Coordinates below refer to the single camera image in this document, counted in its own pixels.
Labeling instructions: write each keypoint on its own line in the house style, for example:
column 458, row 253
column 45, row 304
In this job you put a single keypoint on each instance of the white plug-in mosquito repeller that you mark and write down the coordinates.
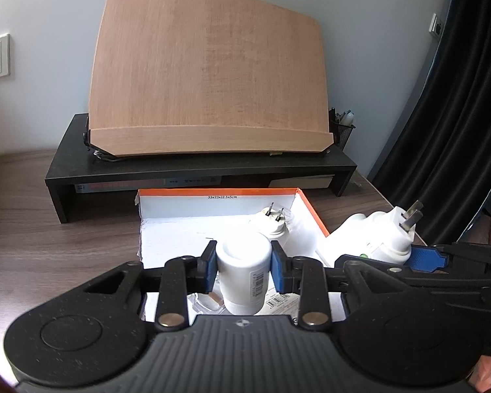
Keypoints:
column 376, row 237
column 270, row 230

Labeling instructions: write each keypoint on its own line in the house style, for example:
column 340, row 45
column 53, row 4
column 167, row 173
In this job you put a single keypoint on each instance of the black mesh pen holder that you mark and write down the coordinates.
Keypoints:
column 343, row 135

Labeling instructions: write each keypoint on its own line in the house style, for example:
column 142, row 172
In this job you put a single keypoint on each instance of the black monitor riser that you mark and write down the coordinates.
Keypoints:
column 188, row 168

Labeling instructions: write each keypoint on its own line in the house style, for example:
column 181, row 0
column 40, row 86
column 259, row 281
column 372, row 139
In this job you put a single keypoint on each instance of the white and orange cardboard box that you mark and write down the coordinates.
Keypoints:
column 176, row 229

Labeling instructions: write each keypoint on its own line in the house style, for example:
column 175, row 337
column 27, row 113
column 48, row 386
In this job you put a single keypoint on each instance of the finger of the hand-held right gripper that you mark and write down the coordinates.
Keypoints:
column 427, row 260
column 380, row 264

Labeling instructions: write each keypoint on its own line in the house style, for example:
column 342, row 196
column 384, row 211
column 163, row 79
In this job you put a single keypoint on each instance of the cardboard sheet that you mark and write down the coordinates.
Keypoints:
column 208, row 69

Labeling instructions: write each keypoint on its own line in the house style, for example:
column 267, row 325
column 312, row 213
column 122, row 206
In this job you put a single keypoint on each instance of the small white bottle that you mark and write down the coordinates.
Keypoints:
column 243, row 278

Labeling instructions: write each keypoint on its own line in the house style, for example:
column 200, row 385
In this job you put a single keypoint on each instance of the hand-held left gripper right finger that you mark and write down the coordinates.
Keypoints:
column 278, row 270

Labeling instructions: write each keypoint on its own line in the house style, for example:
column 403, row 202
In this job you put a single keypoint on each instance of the white wall device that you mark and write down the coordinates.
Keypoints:
column 435, row 26

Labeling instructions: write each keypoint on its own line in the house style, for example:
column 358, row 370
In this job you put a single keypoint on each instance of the black curtain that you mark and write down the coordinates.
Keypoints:
column 466, row 90

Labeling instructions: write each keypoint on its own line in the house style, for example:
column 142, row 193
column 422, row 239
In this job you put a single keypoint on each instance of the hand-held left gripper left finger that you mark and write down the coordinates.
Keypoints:
column 210, row 268

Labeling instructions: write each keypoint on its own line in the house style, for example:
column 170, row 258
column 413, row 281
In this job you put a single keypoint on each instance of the clear plastic wrapper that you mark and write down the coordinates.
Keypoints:
column 356, row 184

